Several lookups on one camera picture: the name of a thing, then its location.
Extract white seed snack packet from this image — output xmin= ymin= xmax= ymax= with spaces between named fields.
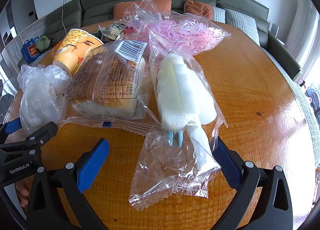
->
xmin=102 ymin=20 xmax=126 ymax=40

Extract narrow grey quilted cushion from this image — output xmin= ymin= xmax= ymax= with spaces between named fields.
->
xmin=212 ymin=6 xmax=227 ymax=23

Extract clear bag with foam brushes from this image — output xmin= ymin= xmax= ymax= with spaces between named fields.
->
xmin=129 ymin=29 xmax=229 ymax=212

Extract blue shopping bag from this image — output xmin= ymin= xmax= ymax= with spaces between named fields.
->
xmin=21 ymin=36 xmax=42 ymax=63

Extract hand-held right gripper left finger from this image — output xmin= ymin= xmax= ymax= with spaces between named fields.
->
xmin=26 ymin=138 xmax=110 ymax=230

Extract small orange cushion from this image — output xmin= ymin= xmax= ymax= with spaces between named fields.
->
xmin=184 ymin=0 xmax=213 ymax=20

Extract green hat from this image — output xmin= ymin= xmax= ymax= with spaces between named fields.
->
xmin=35 ymin=34 xmax=52 ymax=51

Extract yellow paper noodle cup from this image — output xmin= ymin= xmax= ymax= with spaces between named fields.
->
xmin=52 ymin=28 xmax=104 ymax=78

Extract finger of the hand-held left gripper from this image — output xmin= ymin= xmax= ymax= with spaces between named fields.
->
xmin=0 ymin=117 xmax=22 ymax=135
xmin=0 ymin=121 xmax=58 ymax=155

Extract white curtain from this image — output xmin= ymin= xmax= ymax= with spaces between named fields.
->
xmin=285 ymin=0 xmax=320 ymax=63

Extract packaged sliced bread loaf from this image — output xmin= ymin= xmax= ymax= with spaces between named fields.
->
xmin=58 ymin=40 xmax=163 ymax=137

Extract wide grey quilted cushion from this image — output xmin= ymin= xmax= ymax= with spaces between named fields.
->
xmin=224 ymin=8 xmax=260 ymax=45

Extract person's left hand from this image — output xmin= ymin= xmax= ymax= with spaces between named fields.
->
xmin=15 ymin=182 xmax=29 ymax=208

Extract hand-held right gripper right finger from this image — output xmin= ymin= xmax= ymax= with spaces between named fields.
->
xmin=212 ymin=135 xmax=294 ymax=230

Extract white plastic bag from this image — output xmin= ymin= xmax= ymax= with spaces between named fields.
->
xmin=17 ymin=64 xmax=70 ymax=134

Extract thin charging cable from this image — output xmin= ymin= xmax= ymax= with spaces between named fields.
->
xmin=61 ymin=0 xmax=73 ymax=36

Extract large orange cushion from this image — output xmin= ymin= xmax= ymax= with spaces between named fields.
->
xmin=114 ymin=0 xmax=172 ymax=19

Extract clear bag of pink rubber bands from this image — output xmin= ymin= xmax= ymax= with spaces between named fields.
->
xmin=120 ymin=0 xmax=232 ymax=57

